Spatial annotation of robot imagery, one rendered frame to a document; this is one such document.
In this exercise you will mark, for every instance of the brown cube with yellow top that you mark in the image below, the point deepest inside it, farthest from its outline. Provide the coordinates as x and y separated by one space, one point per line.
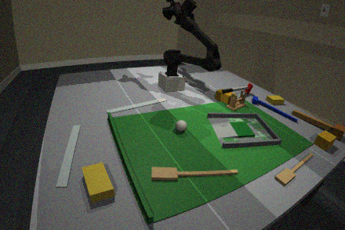
325 140

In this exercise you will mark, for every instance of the grey ball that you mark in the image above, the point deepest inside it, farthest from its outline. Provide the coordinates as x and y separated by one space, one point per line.
181 126

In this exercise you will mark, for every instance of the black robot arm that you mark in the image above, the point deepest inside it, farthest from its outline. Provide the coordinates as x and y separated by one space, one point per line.
173 57

